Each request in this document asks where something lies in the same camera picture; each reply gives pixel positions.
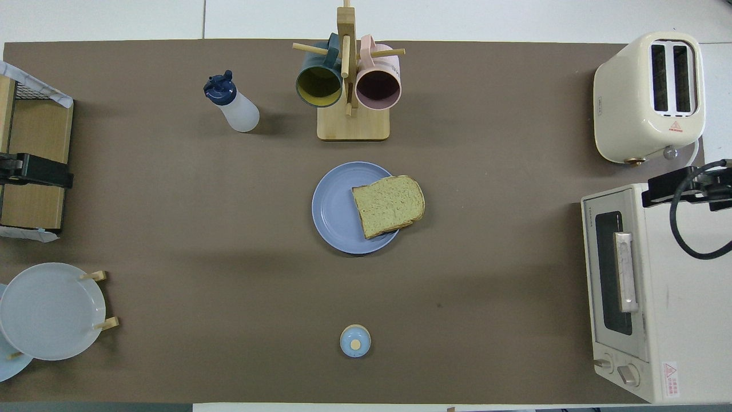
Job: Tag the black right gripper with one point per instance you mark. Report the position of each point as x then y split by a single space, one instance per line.
717 189

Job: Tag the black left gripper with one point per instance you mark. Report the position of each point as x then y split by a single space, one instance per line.
10 171

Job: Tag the white bottle navy cap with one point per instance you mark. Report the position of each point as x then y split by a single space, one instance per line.
240 111

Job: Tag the toasted bread slice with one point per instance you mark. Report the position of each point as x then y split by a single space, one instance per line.
389 206

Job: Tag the grey plate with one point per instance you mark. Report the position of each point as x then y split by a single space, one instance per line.
46 309

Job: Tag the light blue plate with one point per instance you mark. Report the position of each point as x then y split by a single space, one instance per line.
8 372

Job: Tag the blue round plate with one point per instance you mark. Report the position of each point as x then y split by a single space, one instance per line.
334 212

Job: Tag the wooden two-tier shelf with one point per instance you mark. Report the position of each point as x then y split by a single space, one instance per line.
34 131

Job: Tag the patterned white cloth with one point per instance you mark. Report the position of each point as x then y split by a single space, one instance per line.
28 233
51 94

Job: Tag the cream two-slot toaster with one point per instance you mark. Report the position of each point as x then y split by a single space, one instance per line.
629 103

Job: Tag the white toaster oven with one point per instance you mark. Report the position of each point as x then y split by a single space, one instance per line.
686 315

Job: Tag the wooden dish rack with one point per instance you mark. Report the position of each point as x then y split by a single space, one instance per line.
106 324

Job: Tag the brown table mat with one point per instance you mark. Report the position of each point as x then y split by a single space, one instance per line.
257 355

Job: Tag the teal mug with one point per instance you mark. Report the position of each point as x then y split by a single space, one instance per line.
318 86

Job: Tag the pink mug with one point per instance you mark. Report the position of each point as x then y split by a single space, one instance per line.
377 86

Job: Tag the wooden mug tree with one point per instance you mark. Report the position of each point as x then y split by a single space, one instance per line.
354 126

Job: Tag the blue service bell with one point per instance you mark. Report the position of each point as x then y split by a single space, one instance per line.
355 341

